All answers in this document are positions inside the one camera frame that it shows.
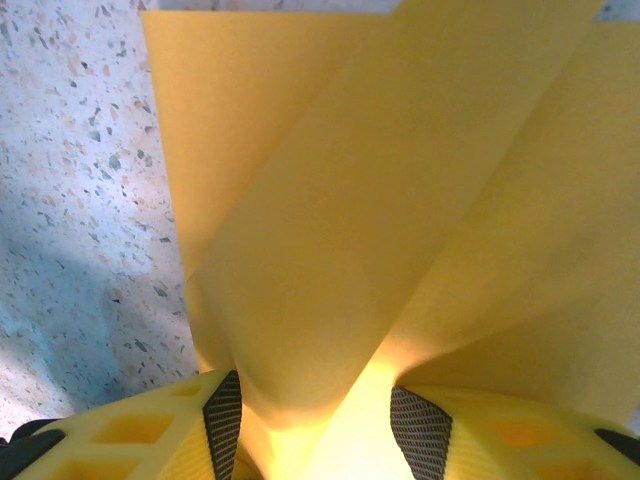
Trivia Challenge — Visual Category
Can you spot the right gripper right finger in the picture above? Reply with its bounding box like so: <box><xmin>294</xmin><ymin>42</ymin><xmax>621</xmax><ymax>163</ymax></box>
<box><xmin>389</xmin><ymin>383</ymin><xmax>640</xmax><ymax>480</ymax></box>

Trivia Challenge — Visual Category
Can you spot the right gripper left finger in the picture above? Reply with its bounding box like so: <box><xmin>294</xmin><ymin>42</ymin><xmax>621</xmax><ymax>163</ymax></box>
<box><xmin>0</xmin><ymin>368</ymin><xmax>245</xmax><ymax>480</ymax></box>

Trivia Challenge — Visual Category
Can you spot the yellow paper sheet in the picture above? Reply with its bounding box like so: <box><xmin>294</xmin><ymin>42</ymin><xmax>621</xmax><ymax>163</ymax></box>
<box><xmin>139</xmin><ymin>0</ymin><xmax>640</xmax><ymax>480</ymax></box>

